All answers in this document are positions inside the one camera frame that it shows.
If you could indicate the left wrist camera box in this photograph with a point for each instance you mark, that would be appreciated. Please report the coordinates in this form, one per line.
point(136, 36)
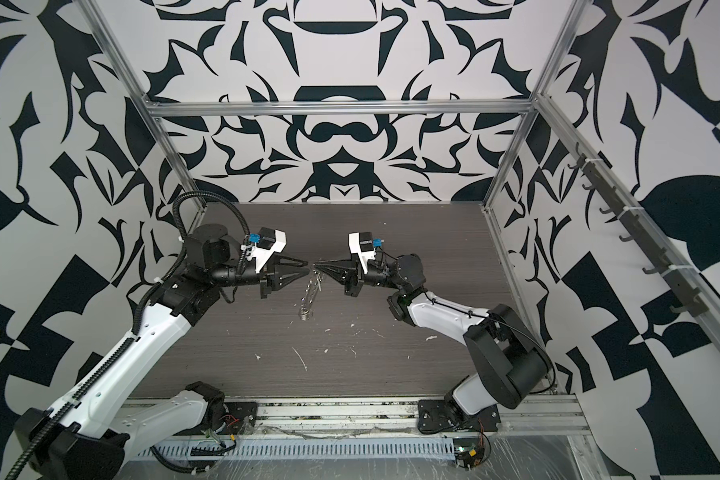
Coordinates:
point(264, 245)

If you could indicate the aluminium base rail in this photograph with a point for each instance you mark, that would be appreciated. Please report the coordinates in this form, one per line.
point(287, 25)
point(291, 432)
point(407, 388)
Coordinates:
point(559, 415)

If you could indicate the black wall hook rail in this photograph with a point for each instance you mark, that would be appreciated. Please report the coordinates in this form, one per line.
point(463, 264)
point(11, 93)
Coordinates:
point(643, 231)

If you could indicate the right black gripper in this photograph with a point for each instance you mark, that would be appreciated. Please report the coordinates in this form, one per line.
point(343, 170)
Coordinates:
point(355, 277)

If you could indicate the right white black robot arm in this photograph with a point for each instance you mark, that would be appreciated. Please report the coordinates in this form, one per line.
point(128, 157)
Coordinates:
point(509, 361)

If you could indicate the white slotted cable duct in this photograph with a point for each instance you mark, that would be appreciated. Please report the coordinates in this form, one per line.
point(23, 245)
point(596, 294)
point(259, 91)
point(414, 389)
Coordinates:
point(258, 449)

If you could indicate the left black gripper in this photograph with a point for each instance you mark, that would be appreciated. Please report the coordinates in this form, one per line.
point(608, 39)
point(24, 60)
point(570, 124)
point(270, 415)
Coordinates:
point(279, 266)

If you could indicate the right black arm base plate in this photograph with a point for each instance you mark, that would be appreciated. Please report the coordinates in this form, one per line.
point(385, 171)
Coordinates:
point(441, 416)

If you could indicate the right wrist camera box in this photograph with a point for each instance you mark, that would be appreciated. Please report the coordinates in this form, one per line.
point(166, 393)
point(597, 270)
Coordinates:
point(365, 246)

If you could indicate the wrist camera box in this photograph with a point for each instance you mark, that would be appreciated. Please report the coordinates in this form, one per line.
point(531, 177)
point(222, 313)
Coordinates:
point(365, 246)
point(264, 245)

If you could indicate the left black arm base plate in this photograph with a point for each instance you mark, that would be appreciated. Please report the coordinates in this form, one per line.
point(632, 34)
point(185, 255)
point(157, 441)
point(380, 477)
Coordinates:
point(236, 417)

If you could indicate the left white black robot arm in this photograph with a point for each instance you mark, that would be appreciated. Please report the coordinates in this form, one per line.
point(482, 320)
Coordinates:
point(80, 436)

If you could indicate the small green circuit board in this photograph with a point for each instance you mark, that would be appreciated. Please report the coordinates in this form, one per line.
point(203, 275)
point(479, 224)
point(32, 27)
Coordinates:
point(469, 457)

